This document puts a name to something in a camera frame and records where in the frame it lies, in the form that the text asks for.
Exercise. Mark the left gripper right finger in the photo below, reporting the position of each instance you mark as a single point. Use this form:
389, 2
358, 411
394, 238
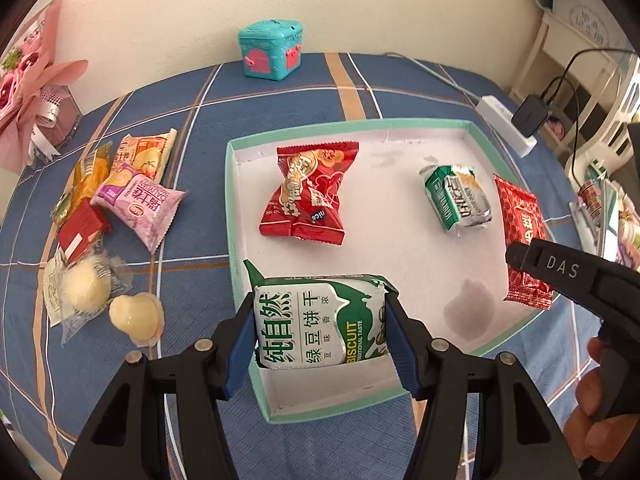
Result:
436, 372

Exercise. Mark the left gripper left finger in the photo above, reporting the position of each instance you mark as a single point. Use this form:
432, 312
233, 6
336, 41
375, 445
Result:
125, 435

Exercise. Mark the cream jelly cup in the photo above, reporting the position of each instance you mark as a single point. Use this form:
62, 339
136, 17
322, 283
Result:
141, 317

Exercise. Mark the green mung bean biscuit packet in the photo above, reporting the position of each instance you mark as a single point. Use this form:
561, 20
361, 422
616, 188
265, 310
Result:
318, 321

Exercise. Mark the large red gold packet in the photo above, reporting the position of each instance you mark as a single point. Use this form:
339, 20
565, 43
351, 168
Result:
522, 221

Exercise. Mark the clear cream bun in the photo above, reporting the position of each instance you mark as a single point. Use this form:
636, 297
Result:
77, 293

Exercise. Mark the green white small biscuit packet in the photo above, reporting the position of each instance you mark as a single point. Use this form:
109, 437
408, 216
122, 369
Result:
458, 200

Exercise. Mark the pink purple snack packet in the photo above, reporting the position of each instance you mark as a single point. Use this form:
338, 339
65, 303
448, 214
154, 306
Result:
145, 206

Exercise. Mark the red crinkly snack bag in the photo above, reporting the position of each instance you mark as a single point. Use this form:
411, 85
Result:
306, 205

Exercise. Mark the small dark red packet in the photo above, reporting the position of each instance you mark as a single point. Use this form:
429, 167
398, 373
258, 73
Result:
83, 228

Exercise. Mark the orange white cake snack packet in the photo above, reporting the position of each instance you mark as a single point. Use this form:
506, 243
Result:
147, 154

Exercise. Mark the yellow clear bread packet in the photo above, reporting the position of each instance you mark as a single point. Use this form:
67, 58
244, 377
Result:
89, 173

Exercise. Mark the right human hand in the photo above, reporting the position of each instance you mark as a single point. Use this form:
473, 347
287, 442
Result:
587, 438

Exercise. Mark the cluttered items at right edge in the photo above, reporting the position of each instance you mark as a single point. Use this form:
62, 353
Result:
606, 219

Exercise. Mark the white carved chair back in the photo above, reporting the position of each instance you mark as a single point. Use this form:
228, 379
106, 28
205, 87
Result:
610, 148

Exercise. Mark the blue plaid tablecloth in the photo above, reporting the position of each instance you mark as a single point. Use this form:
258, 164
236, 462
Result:
48, 391

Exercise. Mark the black power adapter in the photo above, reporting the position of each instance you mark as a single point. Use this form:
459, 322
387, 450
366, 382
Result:
530, 115

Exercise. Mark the white wooden shelf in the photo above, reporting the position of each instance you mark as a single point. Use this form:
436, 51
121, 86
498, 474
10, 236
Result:
581, 92

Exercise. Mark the white power strip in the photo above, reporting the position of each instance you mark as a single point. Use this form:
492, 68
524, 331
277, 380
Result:
500, 119

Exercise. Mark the pink paper flower bouquet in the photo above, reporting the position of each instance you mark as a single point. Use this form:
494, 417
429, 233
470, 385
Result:
26, 69

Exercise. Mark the teal toy house box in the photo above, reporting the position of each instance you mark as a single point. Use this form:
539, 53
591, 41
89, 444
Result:
271, 49

